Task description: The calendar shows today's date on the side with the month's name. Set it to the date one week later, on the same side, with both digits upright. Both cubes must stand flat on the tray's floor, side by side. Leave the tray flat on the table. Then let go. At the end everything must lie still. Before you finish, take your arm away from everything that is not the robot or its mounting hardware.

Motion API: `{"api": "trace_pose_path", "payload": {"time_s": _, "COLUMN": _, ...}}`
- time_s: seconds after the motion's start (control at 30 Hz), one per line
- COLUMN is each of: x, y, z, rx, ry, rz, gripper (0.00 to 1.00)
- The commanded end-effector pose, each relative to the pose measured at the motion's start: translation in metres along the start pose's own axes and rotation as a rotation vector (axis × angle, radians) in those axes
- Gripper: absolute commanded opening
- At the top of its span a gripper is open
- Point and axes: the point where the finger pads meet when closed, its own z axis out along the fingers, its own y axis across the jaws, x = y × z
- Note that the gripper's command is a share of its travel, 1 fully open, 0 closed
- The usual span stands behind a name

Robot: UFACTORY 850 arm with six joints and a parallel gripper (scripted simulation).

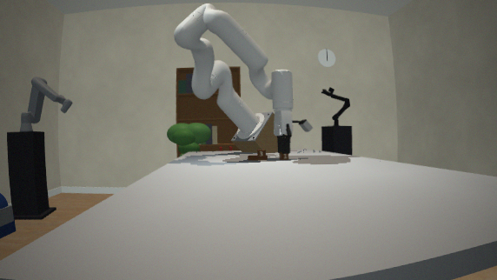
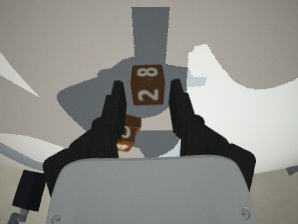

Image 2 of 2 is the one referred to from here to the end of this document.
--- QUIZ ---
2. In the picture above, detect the brown wooden digit cube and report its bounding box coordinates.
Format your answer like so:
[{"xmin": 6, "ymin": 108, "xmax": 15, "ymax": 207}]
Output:
[
  {"xmin": 117, "ymin": 126, "xmax": 135, "ymax": 152},
  {"xmin": 130, "ymin": 64, "xmax": 165, "ymax": 106}
]

